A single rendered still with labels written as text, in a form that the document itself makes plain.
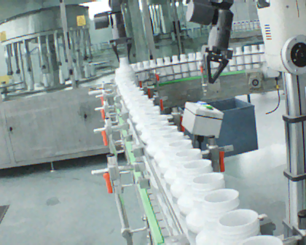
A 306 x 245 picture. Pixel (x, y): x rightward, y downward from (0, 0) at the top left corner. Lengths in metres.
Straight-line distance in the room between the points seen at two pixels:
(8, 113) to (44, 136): 0.51
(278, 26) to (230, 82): 1.59
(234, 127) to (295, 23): 0.64
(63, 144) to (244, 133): 3.18
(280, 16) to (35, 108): 3.70
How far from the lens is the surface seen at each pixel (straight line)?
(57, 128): 4.91
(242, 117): 2.03
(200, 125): 1.16
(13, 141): 5.03
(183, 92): 3.17
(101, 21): 1.78
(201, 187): 0.46
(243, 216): 0.38
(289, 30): 1.64
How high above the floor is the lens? 1.32
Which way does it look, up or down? 8 degrees down
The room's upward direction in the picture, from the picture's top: 9 degrees counter-clockwise
